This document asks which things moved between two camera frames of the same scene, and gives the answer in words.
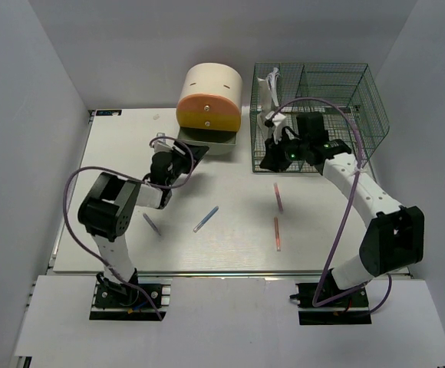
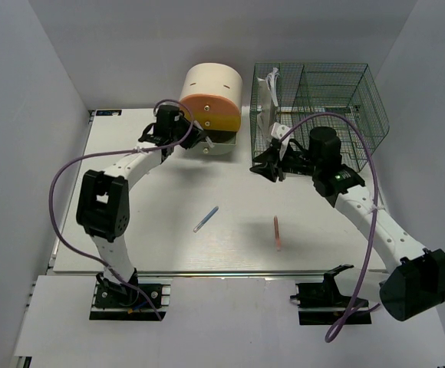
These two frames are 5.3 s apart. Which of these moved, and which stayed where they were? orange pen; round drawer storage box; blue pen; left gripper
Moved: left gripper
Stayed: blue pen; orange pen; round drawer storage box
